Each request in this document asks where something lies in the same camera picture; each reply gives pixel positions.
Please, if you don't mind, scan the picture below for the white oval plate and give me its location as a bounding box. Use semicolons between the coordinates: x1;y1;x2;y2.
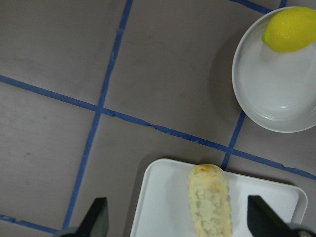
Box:
232;8;316;133

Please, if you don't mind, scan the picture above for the white rectangular tray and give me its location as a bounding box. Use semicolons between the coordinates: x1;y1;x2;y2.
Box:
130;159;308;237

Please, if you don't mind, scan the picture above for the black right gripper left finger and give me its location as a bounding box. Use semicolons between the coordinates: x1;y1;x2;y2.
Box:
76;197;109;237

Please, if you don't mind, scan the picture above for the yellow lemon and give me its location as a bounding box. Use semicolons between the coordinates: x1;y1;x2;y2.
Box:
262;7;316;53

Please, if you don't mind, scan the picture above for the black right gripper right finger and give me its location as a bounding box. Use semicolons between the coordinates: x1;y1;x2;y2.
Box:
247;196;300;237

